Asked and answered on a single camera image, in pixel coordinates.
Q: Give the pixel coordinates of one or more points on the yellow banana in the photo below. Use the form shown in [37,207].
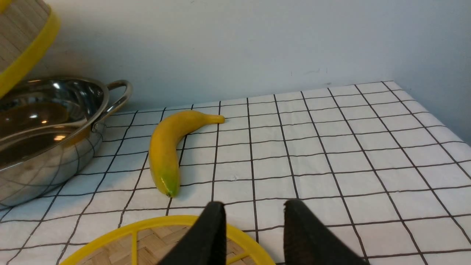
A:
[163,158]

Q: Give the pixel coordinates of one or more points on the yellow-rimmed bamboo steamer basket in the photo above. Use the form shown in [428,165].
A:
[27,30]

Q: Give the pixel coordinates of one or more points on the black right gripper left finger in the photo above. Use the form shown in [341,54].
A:
[206,241]

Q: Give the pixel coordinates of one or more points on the yellow bamboo steamer lid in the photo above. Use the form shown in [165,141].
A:
[147,242]

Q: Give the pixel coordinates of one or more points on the white grid tablecloth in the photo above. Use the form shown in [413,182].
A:
[378,169]

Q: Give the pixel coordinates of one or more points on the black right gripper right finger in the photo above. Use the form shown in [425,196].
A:
[307,241]

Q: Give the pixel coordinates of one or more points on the stainless steel pot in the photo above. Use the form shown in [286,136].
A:
[50,130]

